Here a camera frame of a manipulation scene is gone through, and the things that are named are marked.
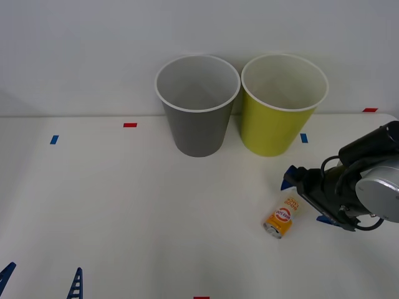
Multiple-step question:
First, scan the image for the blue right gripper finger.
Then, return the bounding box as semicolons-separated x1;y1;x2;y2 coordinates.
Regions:
315;214;341;228
279;165;302;191

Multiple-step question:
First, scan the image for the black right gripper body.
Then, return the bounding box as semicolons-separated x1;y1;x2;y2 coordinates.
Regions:
296;167;357;232

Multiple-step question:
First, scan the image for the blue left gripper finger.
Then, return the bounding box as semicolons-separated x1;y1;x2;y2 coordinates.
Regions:
0;261;17;289
66;267;84;299

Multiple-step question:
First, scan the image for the orange and white drink can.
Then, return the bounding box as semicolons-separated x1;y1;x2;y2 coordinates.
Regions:
261;188;305;240

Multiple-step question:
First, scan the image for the yellow-green plastic waste bin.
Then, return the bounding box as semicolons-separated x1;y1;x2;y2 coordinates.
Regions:
239;54;329;158

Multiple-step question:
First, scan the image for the grey plastic waste bin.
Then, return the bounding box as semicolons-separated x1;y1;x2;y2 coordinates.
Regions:
154;55;241;158

